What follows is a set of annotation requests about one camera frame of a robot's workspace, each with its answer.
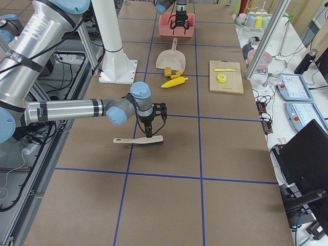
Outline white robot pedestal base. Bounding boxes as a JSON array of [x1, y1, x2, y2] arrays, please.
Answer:
[[91, 0, 138, 84]]

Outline beige plastic dustpan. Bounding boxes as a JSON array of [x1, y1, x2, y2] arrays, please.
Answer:
[[155, 37, 186, 71]]

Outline upper teach pendant tablet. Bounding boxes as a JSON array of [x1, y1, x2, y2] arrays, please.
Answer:
[[277, 73, 314, 101]]

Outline aluminium frame post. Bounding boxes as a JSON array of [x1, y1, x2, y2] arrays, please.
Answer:
[[245, 0, 291, 80]]

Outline yellow toy corn cob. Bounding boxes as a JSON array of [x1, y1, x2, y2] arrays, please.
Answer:
[[161, 76, 189, 89]]

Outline beige brush black bristles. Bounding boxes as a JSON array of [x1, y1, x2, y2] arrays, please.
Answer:
[[113, 135, 163, 147]]

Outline yellow plastic toy knife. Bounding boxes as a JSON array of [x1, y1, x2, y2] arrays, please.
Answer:
[[214, 68, 237, 72]]

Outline teach pendant tablet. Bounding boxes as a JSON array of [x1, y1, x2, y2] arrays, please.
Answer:
[[285, 101, 327, 133], [277, 73, 314, 101]]

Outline pink bowl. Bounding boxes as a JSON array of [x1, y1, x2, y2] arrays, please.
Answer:
[[247, 49, 273, 70]]

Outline black laptop monitor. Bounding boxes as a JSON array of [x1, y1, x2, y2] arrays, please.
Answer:
[[273, 119, 327, 231]]

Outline lower teach pendant tablet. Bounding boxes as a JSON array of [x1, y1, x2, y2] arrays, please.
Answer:
[[285, 101, 327, 133]]

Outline bamboo cutting board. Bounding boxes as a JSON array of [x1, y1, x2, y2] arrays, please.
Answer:
[[209, 60, 244, 94]]

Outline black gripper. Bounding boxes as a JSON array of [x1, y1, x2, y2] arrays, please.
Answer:
[[170, 10, 190, 36], [138, 115, 153, 138]]

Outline pink plastic bin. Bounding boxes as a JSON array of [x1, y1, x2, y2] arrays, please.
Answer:
[[158, 12, 195, 37]]

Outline tan toy ginger root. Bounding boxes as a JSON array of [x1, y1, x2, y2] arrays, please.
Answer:
[[170, 71, 183, 79]]

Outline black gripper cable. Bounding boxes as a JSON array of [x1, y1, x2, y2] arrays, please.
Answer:
[[134, 97, 166, 139]]

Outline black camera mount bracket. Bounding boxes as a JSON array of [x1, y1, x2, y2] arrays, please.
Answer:
[[152, 102, 167, 121]]

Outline yellow cup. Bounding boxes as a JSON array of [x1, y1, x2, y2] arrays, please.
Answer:
[[254, 16, 263, 29]]

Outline black water bottle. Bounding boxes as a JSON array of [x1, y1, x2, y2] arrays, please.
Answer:
[[294, 49, 318, 74]]

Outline yellow toy lemon slice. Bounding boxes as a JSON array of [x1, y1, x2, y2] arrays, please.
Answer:
[[217, 74, 227, 83]]

